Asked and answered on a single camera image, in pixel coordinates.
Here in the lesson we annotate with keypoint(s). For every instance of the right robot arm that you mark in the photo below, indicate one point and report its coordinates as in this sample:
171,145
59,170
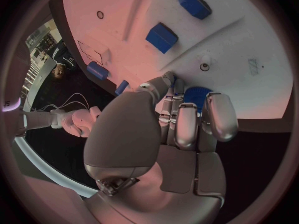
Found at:
42,120

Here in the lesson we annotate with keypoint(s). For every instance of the person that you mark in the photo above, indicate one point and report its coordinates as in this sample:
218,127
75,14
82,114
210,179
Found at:
62,58

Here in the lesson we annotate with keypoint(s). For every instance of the thin blue cylinder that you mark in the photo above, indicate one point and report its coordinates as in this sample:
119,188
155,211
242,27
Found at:
121,87

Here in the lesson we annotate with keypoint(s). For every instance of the blue gear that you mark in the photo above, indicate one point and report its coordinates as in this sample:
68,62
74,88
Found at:
195,95

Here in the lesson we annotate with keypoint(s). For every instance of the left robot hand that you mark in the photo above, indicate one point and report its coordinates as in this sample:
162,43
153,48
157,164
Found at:
126,130

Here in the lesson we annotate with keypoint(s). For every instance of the white task board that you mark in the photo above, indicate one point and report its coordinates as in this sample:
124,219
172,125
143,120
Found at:
233,41

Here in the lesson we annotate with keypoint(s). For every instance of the blue block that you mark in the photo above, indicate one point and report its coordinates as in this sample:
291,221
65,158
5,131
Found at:
160,39
192,4

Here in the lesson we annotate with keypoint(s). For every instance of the thick blue cylinder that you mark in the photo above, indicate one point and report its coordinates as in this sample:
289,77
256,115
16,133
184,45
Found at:
97,71

